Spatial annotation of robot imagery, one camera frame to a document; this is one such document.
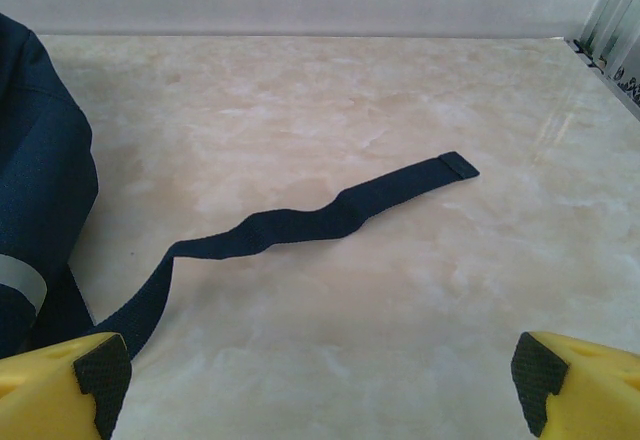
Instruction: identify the navy blue backpack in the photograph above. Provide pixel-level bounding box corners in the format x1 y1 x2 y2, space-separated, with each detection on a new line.
0 12 481 361

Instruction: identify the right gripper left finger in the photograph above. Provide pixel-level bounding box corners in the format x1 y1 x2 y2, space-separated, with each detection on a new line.
0 332 135 440

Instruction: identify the aluminium frame post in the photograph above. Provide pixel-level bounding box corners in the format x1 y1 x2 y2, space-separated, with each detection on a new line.
579 0 640 76

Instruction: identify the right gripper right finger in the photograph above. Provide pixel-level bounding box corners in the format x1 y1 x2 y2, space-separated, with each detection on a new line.
509 330 640 440

